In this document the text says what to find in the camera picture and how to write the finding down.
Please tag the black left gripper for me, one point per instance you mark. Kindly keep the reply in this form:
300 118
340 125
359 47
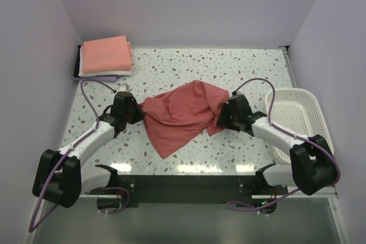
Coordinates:
140 115

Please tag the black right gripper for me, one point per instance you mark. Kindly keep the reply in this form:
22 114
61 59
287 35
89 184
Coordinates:
225 111

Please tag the red t-shirt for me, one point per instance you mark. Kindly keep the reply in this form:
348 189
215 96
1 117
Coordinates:
174 118

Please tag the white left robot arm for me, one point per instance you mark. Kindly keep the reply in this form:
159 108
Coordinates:
59 178

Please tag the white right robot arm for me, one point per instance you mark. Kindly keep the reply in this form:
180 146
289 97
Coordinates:
312 165

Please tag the folded lavender t-shirt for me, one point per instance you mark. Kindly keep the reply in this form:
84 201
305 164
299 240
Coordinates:
105 78

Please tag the folded salmon pink t-shirt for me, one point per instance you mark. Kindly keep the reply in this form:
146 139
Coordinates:
105 54

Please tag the white perforated plastic basket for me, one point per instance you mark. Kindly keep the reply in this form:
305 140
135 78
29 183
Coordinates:
298 111

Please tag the folded black t-shirt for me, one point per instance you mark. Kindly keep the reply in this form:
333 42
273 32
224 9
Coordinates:
77 64

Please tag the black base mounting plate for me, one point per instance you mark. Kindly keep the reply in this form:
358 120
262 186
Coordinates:
195 189

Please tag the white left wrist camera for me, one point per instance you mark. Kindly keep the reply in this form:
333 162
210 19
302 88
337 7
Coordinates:
123 88

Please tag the aluminium right side rail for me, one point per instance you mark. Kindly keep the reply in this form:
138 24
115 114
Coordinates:
285 52

